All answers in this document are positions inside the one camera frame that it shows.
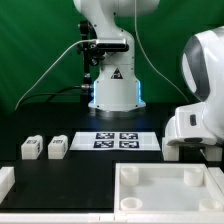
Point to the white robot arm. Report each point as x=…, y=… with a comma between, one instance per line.
x=117, y=91

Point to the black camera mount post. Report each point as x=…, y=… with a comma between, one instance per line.
x=94, y=53

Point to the white square tabletop part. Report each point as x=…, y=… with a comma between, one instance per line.
x=144, y=188

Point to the right white obstacle rail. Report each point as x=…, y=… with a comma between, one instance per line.
x=218, y=176

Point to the white tag calibration sheet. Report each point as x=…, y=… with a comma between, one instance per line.
x=131, y=141

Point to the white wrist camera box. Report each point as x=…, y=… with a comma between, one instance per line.
x=187, y=127

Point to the left white obstacle block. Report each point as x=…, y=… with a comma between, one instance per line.
x=7, y=180

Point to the front white obstacle bar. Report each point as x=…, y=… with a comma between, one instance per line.
x=195, y=218

